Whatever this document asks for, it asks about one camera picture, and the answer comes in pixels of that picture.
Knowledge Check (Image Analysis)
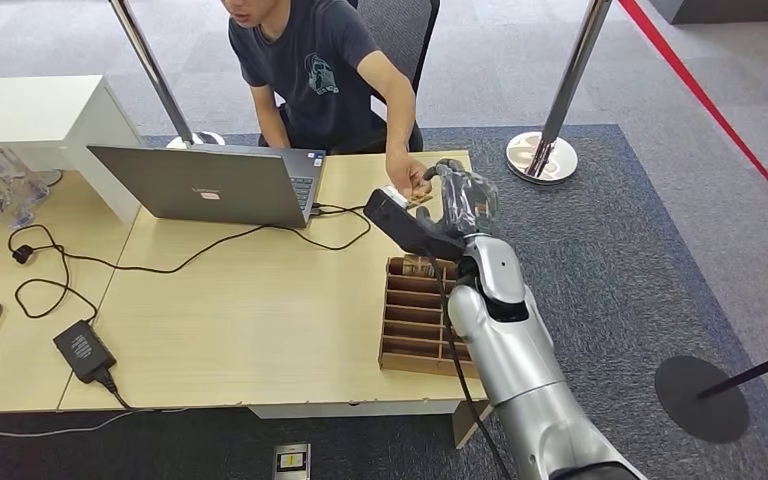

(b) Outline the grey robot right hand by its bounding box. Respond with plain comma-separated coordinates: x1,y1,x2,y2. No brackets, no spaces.
415,158,501,240

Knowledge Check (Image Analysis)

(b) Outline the person's left hand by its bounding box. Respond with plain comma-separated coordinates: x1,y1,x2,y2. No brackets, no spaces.
385,150,433,200

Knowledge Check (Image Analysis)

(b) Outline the person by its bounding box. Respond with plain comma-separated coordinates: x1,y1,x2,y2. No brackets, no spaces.
220,0,433,200

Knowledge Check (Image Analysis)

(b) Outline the wooden slotted card holder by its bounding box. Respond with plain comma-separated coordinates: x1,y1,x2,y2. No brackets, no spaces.
377,254,485,379

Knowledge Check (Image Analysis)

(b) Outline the black mesh office chair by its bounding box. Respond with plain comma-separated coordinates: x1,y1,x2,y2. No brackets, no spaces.
347,0,441,154

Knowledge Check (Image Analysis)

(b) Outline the grey laptop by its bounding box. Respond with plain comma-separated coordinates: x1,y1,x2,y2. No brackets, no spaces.
87,144,327,230

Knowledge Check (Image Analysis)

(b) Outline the red barrier belt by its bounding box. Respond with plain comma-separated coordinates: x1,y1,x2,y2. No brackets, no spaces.
617,0,768,228

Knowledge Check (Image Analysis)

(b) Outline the small grey floor device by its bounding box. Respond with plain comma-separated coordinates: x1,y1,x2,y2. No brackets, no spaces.
271,443,312,480

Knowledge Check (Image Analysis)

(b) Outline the dark furniture base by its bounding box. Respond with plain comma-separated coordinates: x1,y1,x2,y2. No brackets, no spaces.
648,0,768,26

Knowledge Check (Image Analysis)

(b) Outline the black power adapter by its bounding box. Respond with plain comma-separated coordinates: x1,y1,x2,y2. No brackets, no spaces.
52,319,118,386

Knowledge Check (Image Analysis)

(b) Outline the white cabinet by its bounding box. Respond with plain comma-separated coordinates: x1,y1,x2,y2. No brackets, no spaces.
0,74,143,225

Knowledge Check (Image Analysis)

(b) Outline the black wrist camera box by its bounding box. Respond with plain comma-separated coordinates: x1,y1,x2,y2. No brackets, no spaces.
363,186,468,263

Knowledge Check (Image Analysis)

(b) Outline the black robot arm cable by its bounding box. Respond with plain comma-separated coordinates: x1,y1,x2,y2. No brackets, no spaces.
426,256,514,480

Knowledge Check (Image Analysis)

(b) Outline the chrome stanchion post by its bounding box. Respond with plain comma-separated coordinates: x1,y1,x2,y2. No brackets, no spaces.
505,0,614,185
106,0,226,150

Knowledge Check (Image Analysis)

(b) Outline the black laptop charging cable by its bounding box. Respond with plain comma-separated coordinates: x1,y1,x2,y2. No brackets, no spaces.
7,203,373,325

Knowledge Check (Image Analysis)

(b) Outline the black stanchion post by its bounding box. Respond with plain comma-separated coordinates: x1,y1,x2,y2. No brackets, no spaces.
654,342,768,445

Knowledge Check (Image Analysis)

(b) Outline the black adapter mains cord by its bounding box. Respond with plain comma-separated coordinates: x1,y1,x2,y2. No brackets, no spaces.
95,367,135,412

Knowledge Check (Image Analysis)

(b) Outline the white floor cable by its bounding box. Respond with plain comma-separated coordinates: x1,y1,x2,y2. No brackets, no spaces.
0,409,187,439

